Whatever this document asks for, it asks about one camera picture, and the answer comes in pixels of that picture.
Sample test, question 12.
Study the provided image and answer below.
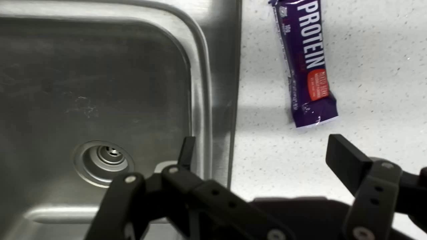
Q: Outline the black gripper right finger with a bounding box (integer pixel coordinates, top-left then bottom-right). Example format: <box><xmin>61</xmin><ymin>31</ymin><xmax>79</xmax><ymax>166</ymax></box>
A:
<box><xmin>325</xmin><ymin>134</ymin><xmax>427</xmax><ymax>240</ymax></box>

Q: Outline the stainless steel double sink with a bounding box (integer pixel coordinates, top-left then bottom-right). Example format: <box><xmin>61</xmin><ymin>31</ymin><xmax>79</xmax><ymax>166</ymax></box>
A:
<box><xmin>0</xmin><ymin>0</ymin><xmax>243</xmax><ymax>240</ymax></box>

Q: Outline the purple protein bar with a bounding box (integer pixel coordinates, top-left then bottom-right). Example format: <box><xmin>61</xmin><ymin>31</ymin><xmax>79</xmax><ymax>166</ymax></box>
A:
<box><xmin>269</xmin><ymin>0</ymin><xmax>337</xmax><ymax>128</ymax></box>

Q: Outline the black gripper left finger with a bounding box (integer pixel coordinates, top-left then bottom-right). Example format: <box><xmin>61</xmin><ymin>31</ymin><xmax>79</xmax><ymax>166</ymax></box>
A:
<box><xmin>84</xmin><ymin>136</ymin><xmax>293</xmax><ymax>240</ymax></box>

